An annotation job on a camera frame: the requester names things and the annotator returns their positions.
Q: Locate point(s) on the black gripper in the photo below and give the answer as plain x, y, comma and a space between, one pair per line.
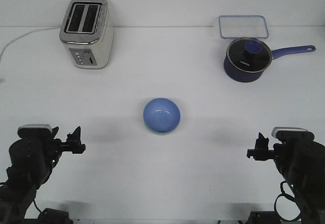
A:
53, 148
281, 153

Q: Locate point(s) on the green bowl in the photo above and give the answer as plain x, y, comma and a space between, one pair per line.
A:
162, 134

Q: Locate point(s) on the blue bowl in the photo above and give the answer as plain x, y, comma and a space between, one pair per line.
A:
161, 115

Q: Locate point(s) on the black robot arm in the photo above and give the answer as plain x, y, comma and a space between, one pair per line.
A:
33, 158
300, 161

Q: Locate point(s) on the glass pot lid blue knob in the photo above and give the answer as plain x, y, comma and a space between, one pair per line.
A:
249, 55

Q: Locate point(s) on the cream and chrome toaster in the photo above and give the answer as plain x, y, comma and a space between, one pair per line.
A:
87, 33

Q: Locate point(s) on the clear container blue rim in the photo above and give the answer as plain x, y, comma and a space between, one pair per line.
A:
237, 26

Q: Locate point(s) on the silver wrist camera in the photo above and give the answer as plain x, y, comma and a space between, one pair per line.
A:
40, 127
277, 130

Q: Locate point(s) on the blue saucepan with handle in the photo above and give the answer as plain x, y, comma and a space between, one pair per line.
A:
245, 77

